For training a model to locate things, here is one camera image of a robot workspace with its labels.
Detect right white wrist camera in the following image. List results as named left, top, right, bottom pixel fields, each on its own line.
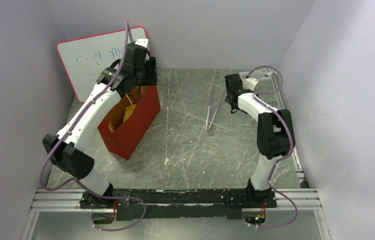
left=239, top=74, right=259, bottom=92

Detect red framed whiteboard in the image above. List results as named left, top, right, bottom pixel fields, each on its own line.
left=56, top=26, right=152, bottom=104

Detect red paper bag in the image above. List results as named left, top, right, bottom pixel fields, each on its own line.
left=97, top=85, right=161, bottom=160

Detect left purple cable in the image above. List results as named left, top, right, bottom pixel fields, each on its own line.
left=39, top=21, right=148, bottom=232

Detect small white card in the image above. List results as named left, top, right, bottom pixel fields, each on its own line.
left=245, top=69, right=275, bottom=81

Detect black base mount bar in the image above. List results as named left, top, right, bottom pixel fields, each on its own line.
left=79, top=186, right=277, bottom=221

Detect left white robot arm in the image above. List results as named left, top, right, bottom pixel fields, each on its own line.
left=42, top=43, right=157, bottom=208

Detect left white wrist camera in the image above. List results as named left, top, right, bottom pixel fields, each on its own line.
left=135, top=38, right=150, bottom=49

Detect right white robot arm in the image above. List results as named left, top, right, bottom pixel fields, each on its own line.
left=224, top=73, right=295, bottom=207

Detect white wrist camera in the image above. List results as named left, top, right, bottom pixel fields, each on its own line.
left=135, top=38, right=150, bottom=49
left=239, top=74, right=259, bottom=92

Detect white handled metal tongs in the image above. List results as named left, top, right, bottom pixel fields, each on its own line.
left=205, top=93, right=220, bottom=132

